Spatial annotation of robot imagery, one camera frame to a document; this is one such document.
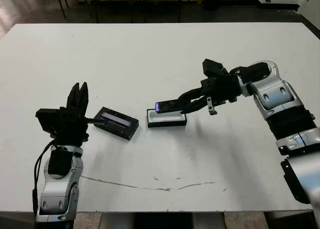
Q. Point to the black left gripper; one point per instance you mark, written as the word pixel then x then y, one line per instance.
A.
pixel 71 129

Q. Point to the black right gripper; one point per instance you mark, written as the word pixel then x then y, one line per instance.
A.
pixel 220 89

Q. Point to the black camera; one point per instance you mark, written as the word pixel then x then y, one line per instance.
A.
pixel 166 106

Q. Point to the black box lid with window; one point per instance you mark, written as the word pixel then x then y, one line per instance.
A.
pixel 117 129

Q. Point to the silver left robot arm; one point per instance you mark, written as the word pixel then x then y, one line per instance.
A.
pixel 57 191

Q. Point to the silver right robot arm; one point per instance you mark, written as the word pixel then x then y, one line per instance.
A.
pixel 275 94

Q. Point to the black box base white insert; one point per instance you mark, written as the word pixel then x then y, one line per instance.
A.
pixel 165 117

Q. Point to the black metal furniture leg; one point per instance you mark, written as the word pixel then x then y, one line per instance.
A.
pixel 61 2

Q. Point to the white door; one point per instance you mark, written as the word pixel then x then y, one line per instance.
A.
pixel 310 2

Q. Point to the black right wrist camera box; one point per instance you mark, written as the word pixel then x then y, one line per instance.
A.
pixel 212 67

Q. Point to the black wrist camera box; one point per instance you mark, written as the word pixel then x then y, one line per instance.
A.
pixel 212 67
pixel 47 120

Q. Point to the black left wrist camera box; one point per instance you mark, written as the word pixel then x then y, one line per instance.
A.
pixel 47 120

